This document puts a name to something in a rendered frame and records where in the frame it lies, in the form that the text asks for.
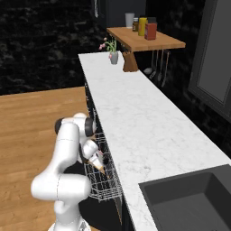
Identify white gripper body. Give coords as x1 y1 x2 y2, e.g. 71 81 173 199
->
88 151 106 171

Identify dark dishwasher door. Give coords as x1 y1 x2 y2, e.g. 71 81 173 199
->
79 193 127 231

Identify white cup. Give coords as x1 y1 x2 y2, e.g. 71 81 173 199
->
125 12 136 29

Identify grey hanging ladle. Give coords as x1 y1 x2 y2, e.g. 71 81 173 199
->
143 50 156 76

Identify dark grey sink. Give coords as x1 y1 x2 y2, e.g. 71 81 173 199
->
138 164 231 231

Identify pink flowers in grey vase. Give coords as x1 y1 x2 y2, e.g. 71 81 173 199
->
98 37 120 65

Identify grey hanging spoon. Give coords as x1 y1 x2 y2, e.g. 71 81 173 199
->
149 49 165 83

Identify grey hanging spatula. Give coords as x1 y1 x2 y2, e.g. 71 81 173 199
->
161 50 171 88

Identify red box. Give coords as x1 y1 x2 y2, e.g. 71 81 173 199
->
143 22 158 42

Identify dark brown jar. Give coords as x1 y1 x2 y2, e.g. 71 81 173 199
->
132 17 140 32

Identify yellow bottle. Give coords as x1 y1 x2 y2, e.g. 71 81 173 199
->
137 16 149 37

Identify dark framed window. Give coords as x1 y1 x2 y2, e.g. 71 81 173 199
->
188 0 231 122

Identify wire dishwasher rack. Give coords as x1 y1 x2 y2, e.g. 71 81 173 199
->
83 132 124 201

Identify wooden wall shelf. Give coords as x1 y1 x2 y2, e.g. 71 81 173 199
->
106 26 187 53

